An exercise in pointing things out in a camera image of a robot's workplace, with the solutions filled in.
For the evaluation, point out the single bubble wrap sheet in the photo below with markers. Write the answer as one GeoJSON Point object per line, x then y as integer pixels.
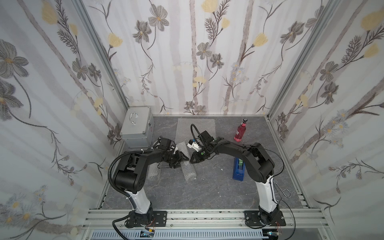
{"type": "Point", "coordinates": [154, 172]}

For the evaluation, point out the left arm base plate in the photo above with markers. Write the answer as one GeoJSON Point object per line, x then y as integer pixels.
{"type": "Point", "coordinates": [152, 218]}

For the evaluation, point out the grey metal case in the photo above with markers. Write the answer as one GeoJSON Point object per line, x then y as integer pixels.
{"type": "Point", "coordinates": [138, 127]}

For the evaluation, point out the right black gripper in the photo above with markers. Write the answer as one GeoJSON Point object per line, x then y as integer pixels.
{"type": "Point", "coordinates": [199, 154]}

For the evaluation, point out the metal tongs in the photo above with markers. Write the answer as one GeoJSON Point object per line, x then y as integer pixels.
{"type": "Point", "coordinates": [282, 192]}

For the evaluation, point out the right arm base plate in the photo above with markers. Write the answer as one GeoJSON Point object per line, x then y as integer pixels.
{"type": "Point", "coordinates": [255, 218]}

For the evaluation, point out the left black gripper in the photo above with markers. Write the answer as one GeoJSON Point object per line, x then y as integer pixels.
{"type": "Point", "coordinates": [175, 156]}

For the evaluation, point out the bubble wrap sheet stack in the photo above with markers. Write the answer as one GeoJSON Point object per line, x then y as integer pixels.
{"type": "Point", "coordinates": [183, 133]}

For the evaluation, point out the pink red bottle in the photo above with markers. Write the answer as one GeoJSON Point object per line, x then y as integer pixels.
{"type": "Point", "coordinates": [241, 130]}

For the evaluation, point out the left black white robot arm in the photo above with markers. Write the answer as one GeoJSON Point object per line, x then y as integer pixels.
{"type": "Point", "coordinates": [130, 175]}

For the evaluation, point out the blue tape dispenser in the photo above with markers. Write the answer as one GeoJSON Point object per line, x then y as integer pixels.
{"type": "Point", "coordinates": [238, 170]}

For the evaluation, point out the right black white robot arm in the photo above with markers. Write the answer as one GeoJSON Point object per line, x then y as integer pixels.
{"type": "Point", "coordinates": [259, 166]}

